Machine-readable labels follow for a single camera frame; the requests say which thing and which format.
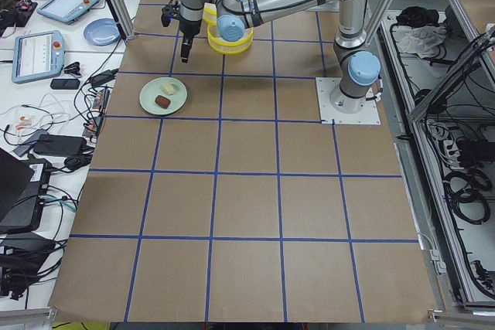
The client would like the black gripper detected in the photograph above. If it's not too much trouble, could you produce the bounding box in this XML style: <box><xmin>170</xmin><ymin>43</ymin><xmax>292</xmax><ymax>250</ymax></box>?
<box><xmin>179</xmin><ymin>4</ymin><xmax>203</xmax><ymax>63</ymax></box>

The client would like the white bun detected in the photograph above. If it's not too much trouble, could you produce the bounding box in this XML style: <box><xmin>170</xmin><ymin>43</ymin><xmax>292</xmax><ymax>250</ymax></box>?
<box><xmin>160</xmin><ymin>81</ymin><xmax>176</xmax><ymax>95</ymax></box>

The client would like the yellow steamer layer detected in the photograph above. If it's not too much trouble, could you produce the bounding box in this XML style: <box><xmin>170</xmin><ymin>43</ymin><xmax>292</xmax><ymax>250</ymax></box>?
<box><xmin>203</xmin><ymin>3</ymin><xmax>217</xmax><ymax>26</ymax></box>
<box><xmin>207</xmin><ymin>24</ymin><xmax>254</xmax><ymax>55</ymax></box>

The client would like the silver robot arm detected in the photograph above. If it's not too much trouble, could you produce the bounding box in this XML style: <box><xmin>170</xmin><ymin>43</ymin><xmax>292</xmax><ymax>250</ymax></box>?
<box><xmin>172</xmin><ymin>0</ymin><xmax>367</xmax><ymax>77</ymax></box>

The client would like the green plate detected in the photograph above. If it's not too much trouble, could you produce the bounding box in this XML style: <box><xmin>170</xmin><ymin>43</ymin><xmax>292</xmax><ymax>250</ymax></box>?
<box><xmin>139</xmin><ymin>77</ymin><xmax>188</xmax><ymax>115</ymax></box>

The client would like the brown bun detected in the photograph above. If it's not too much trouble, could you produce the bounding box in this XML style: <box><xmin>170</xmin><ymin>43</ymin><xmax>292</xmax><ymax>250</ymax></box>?
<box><xmin>155</xmin><ymin>95</ymin><xmax>171</xmax><ymax>109</ymax></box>

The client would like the blue plate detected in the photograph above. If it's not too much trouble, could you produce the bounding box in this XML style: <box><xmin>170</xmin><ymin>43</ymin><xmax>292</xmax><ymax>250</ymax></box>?
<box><xmin>83</xmin><ymin>18</ymin><xmax>121</xmax><ymax>46</ymax></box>

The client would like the upper teach pendant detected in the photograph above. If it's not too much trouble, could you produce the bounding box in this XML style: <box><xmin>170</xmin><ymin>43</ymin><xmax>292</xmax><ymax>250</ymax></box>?
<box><xmin>37</xmin><ymin>0</ymin><xmax>100</xmax><ymax>24</ymax></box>

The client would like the teach pendant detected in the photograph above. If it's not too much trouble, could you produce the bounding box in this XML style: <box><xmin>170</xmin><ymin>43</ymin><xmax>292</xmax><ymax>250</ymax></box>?
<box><xmin>12</xmin><ymin>30</ymin><xmax>65</xmax><ymax>83</ymax></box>
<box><xmin>37</xmin><ymin>0</ymin><xmax>100</xmax><ymax>24</ymax></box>

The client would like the lower teach pendant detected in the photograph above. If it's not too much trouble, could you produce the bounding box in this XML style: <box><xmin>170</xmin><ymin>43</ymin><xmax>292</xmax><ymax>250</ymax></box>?
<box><xmin>12</xmin><ymin>30</ymin><xmax>65</xmax><ymax>83</ymax></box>

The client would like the black power brick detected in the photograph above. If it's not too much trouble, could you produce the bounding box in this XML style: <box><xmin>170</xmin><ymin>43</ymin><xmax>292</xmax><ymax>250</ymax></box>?
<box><xmin>33</xmin><ymin>134</ymin><xmax>87</xmax><ymax>157</ymax></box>

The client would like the black laptop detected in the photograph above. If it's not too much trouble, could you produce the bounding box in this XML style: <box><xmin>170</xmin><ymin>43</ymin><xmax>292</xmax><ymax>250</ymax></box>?
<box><xmin>1</xmin><ymin>150</ymin><xmax>51</xmax><ymax>234</ymax></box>

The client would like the white cloth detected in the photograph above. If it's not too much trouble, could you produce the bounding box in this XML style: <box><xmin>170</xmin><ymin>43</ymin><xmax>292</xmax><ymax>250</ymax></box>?
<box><xmin>398</xmin><ymin>26</ymin><xmax>447</xmax><ymax>59</ymax></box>

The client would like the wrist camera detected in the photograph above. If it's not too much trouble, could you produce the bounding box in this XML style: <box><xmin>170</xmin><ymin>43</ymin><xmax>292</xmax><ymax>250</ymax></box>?
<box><xmin>161</xmin><ymin>0</ymin><xmax>181</xmax><ymax>27</ymax></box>

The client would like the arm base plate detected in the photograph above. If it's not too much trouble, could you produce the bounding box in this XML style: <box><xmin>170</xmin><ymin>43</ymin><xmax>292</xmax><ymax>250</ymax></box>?
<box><xmin>316</xmin><ymin>77</ymin><xmax>381</xmax><ymax>125</ymax></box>
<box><xmin>307</xmin><ymin>0</ymin><xmax>340</xmax><ymax>13</ymax></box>

